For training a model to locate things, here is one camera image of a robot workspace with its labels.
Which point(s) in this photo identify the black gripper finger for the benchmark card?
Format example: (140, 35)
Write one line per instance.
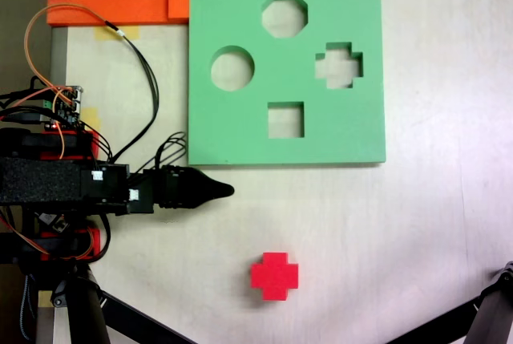
(212, 189)

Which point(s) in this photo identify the red cross columnar block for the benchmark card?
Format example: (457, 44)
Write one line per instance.
(274, 276)

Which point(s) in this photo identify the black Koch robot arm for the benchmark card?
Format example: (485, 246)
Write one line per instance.
(40, 179)

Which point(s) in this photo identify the green shape-hole board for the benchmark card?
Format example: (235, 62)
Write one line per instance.
(240, 139)

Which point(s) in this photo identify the red and black clamp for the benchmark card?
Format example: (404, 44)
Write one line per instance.
(94, 239)
(86, 143)

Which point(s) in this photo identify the small yellow tape piece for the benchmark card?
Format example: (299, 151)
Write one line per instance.
(92, 117)

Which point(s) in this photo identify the black circuit board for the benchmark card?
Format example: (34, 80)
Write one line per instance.
(52, 219)

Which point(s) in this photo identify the green controller circuit board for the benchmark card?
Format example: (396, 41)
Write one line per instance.
(66, 109)

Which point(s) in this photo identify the thin black tripod brace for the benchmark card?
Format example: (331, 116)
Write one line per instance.
(140, 324)
(433, 326)

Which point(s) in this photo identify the thick black tripod leg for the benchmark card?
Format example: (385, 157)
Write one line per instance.
(495, 312)
(86, 312)

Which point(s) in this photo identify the wide yellow tape strip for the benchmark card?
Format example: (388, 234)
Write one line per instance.
(128, 32)

